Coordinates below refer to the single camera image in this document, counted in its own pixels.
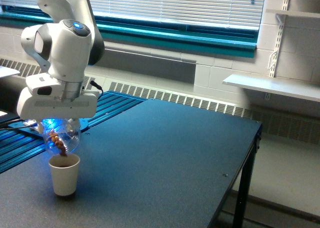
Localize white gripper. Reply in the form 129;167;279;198
16;87;100;120

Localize brown almonds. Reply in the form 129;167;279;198
47;129;67;157

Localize clear plastic cup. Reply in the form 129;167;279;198
41;118;81;156

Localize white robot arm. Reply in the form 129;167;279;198
17;0;105;120

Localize white board at left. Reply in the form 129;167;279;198
0;66;20;78

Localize white paper cup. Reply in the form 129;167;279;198
48;153;80;196

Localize white window blinds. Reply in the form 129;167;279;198
0;0;267;31

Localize black table leg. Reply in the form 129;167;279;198
232;126;263;228

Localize white radiator vent cover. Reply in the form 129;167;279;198
0;58;320;145

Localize black base cables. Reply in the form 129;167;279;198
0;117;38;131

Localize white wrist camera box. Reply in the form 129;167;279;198
26;72;64;97

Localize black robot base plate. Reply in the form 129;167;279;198
8;118;89;139

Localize blue slotted aluminium rail plate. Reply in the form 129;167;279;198
0;91;145;173

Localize black camera cable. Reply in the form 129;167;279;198
89;80;104;100

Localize teal window frame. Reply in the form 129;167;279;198
0;4;259;59

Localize white shelf bracket rail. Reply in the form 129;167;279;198
267;0;290;78

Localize white lower wall shelf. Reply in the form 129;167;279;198
222;74;320;102

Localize white wall shelf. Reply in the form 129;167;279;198
222;74;320;102
266;9;320;19

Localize white upper wall shelf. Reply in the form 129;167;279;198
266;9;320;19

